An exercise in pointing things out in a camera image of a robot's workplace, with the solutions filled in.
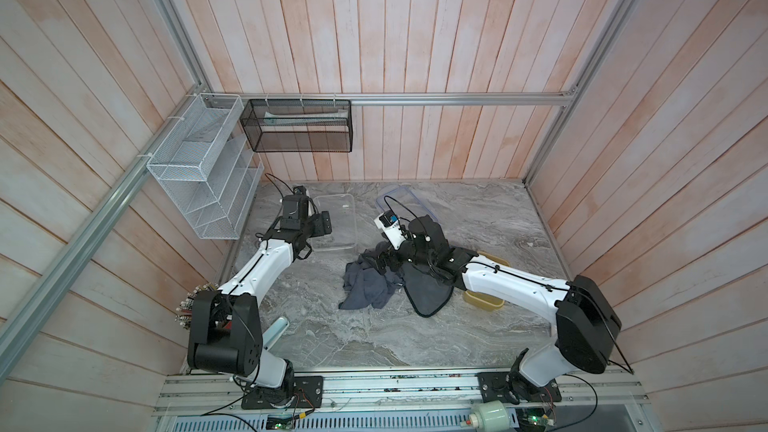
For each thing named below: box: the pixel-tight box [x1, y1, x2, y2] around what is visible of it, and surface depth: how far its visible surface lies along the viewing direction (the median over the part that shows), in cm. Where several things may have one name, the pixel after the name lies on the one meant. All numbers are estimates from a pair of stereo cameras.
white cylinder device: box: [469, 400, 510, 432], surface depth 65 cm
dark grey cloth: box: [338, 242, 406, 310], surface depth 89 cm
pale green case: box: [262, 316, 290, 351], surface depth 82 cm
